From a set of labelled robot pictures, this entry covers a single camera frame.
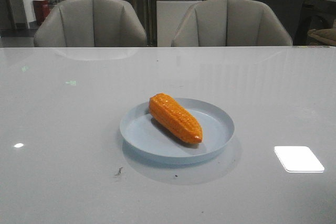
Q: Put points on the orange toy corn cob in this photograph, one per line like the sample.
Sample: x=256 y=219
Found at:
x=175 y=118

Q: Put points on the right beige upholstered chair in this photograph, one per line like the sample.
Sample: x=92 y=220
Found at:
x=233 y=23

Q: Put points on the beige upholstered chair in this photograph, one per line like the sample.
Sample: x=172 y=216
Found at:
x=91 y=23
x=233 y=23

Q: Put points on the left beige upholstered chair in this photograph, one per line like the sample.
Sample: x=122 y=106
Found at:
x=91 y=23

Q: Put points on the red trash bin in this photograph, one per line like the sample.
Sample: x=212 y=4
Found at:
x=41 y=9

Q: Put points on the dark side chair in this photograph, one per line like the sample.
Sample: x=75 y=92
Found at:
x=315 y=14

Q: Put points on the beige cushion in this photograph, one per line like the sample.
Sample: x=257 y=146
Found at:
x=324 y=37

